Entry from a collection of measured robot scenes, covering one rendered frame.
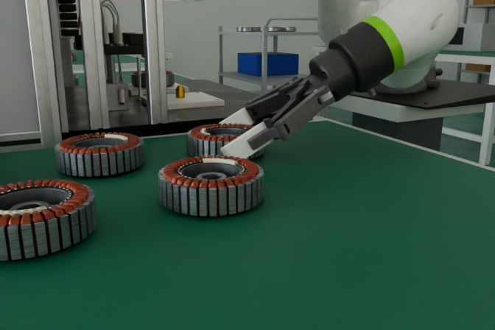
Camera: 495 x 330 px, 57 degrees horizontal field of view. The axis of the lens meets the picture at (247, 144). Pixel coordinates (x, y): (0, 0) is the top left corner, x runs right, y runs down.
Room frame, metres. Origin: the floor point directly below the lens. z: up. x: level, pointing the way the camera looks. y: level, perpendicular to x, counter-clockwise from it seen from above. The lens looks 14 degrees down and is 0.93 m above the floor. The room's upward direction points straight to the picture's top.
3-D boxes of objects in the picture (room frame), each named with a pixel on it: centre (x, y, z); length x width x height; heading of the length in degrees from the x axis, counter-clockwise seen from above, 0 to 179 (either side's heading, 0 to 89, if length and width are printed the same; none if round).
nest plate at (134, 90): (1.22, 0.25, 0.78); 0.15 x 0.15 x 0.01; 25
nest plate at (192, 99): (1.01, 0.15, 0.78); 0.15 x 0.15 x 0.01; 25
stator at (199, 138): (0.65, 0.03, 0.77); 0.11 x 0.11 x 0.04
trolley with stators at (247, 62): (3.88, -0.21, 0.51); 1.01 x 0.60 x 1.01; 25
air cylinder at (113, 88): (0.94, 0.28, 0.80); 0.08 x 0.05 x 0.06; 25
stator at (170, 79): (1.22, 0.25, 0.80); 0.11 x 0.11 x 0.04
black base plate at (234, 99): (1.11, 0.21, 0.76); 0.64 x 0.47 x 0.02; 25
